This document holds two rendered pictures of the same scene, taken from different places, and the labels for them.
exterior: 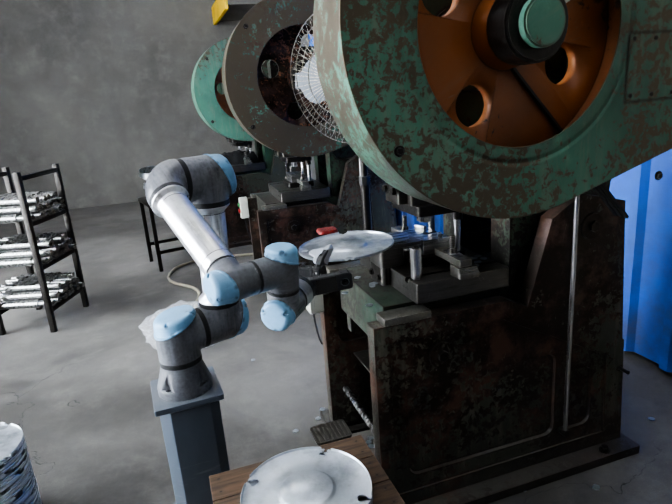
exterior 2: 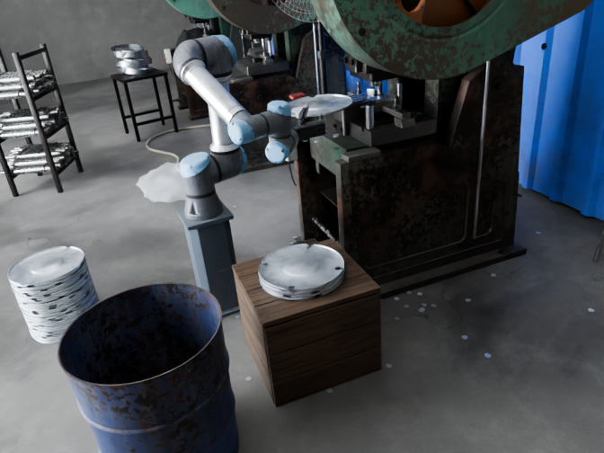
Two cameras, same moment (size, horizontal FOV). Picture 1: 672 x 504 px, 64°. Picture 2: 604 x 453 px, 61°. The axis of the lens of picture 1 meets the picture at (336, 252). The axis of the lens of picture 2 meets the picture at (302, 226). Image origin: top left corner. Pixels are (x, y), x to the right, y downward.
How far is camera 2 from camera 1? 0.50 m
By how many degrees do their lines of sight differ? 11
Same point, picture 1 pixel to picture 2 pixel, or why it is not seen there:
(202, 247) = (225, 104)
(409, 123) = (369, 11)
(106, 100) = not seen: outside the picture
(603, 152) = (504, 30)
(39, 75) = not seen: outside the picture
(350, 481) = (329, 261)
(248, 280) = (260, 126)
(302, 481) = (297, 262)
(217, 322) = (226, 164)
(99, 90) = not seen: outside the picture
